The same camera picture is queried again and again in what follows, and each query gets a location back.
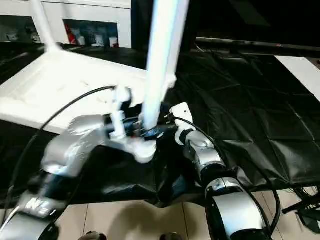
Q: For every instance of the white plastic table leg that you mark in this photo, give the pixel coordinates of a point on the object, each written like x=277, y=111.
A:
x=183, y=15
x=152, y=100
x=43, y=25

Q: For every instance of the white plastic table top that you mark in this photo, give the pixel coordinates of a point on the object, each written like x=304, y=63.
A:
x=62, y=80

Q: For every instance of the black plastic sheet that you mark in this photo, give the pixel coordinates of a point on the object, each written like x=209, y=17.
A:
x=250, y=100

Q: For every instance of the metal rod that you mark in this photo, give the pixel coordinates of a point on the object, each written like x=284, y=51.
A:
x=250, y=43

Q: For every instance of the white glass-door cabinet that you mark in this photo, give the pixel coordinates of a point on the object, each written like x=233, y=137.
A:
x=87, y=12

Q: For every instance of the black backdrop cloth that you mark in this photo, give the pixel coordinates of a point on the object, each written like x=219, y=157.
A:
x=250, y=17

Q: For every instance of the white flat board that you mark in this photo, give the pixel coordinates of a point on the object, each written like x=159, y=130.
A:
x=302, y=72

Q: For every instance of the black floor object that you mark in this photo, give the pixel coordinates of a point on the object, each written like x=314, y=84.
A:
x=310, y=220

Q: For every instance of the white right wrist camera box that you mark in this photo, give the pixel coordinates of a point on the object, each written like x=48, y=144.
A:
x=183, y=113

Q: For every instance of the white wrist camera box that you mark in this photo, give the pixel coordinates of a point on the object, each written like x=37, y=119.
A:
x=121, y=100
x=183, y=113

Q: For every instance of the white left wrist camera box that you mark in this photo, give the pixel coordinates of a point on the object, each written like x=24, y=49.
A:
x=121, y=100

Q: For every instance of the black table frame leg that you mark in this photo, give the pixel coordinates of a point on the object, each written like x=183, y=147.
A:
x=297, y=207

